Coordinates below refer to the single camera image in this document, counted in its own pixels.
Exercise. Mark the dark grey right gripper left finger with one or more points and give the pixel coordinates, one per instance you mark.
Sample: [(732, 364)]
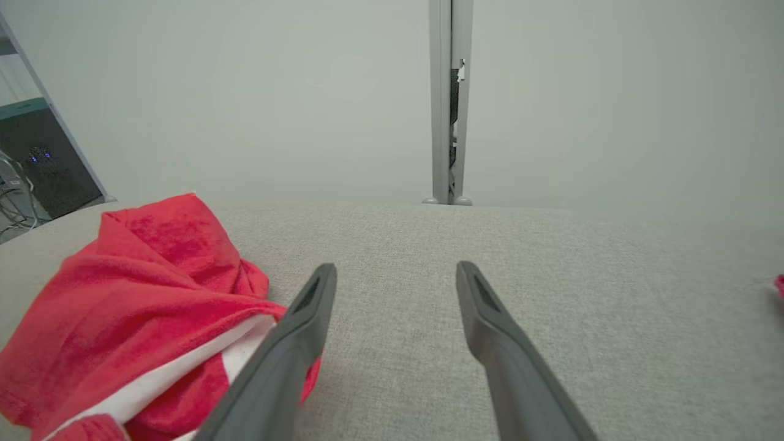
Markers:
[(269, 386)]

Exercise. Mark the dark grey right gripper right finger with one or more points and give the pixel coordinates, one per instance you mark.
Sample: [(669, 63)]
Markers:
[(527, 392)]

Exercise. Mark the red shorts with white stripe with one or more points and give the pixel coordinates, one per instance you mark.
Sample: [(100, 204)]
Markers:
[(122, 294)]

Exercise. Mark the red shirt with white sleeves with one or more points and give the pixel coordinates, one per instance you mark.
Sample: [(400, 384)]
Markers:
[(780, 286)]

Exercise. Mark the black computer cabinet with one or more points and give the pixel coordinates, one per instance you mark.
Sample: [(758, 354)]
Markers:
[(55, 171)]

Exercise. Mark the grey metal frame bar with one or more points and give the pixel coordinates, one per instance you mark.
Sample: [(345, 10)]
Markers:
[(79, 151)]

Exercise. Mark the grey vertical metal post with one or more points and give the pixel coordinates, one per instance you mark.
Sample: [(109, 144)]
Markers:
[(440, 92)]

